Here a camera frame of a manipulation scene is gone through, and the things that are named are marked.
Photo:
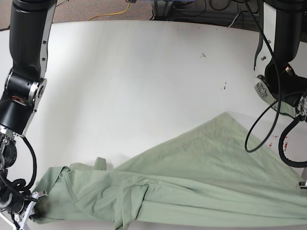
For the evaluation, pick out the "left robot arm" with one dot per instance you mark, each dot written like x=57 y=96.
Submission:
x=280 y=24

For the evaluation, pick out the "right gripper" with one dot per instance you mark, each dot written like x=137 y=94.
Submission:
x=17 y=211

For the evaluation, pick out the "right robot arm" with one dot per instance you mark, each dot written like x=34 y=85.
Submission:
x=30 y=26

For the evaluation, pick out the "green t-shirt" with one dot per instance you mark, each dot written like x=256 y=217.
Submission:
x=203 y=178

